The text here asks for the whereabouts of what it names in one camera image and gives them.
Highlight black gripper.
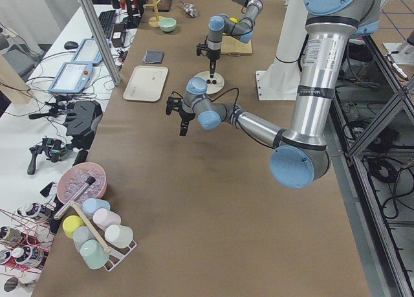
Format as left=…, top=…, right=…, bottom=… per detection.
left=207, top=49, right=221, bottom=80
left=179, top=100, right=195, bottom=136

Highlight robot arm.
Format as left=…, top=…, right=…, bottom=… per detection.
left=166, top=0, right=381, bottom=188
left=206, top=0, right=263, bottom=78

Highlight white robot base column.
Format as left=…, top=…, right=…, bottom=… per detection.
left=256, top=0, right=307, bottom=100

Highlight beige plastic tray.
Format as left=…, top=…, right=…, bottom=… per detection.
left=123, top=65, right=168, bottom=102

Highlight round pale plate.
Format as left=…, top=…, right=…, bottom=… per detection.
left=193, top=71, right=224, bottom=94

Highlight wooden cutting board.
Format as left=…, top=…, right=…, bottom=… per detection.
left=221, top=36, right=253, bottom=56

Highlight mint green bowl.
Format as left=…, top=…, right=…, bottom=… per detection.
left=158, top=17, right=177, bottom=33

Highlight metal scoop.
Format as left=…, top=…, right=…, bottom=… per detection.
left=180, top=0, right=199, bottom=18

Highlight wooden mug tree stand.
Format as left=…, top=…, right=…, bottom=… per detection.
left=144, top=0, right=165, bottom=28

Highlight dark wooden box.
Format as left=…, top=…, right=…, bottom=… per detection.
left=157, top=0, right=172, bottom=12

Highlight black stand device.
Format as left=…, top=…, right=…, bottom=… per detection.
left=63, top=100, right=103, bottom=166

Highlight metal ice tongs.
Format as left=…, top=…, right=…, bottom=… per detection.
left=54, top=176, right=96, bottom=220

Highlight black keyboard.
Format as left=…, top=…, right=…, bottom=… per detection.
left=98, top=10, right=116, bottom=39

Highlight near teach pendant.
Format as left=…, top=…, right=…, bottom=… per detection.
left=49, top=61, right=93, bottom=94

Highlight teach pendant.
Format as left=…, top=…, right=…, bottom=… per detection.
left=49, top=61, right=93, bottom=94
left=72, top=38, right=103, bottom=65

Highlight far teach pendant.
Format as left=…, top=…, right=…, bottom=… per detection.
left=72, top=38, right=103, bottom=65

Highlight pale pink plastic cup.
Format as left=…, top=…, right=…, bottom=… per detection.
left=93, top=208, right=121, bottom=232

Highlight light blue plastic cup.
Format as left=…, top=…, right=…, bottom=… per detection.
left=82, top=198, right=111, bottom=219

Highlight pink bowl of ice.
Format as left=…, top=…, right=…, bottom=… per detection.
left=57, top=162, right=107, bottom=204

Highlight white mint plastic cup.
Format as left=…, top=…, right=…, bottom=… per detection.
left=105, top=225, right=133, bottom=248

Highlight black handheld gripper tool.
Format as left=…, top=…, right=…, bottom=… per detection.
left=27, top=137, right=74, bottom=175

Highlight black computer mouse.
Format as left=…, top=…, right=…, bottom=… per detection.
left=64, top=41, right=79, bottom=50

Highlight grey plastic cup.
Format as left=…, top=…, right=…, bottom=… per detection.
left=72, top=226, right=95, bottom=252

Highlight yellow green plastic cup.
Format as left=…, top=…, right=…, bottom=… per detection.
left=63, top=215, right=85, bottom=239

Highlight teal green plastic cup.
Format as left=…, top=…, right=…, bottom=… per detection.
left=80, top=239, right=109, bottom=270

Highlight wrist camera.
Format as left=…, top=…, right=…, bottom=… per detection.
left=166, top=96, right=182, bottom=116
left=196, top=43, right=208, bottom=56

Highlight white wire cup rack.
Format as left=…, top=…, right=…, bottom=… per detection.
left=103, top=240, right=138, bottom=272

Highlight aluminium frame post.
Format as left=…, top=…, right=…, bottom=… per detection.
left=78, top=0, right=121, bottom=86

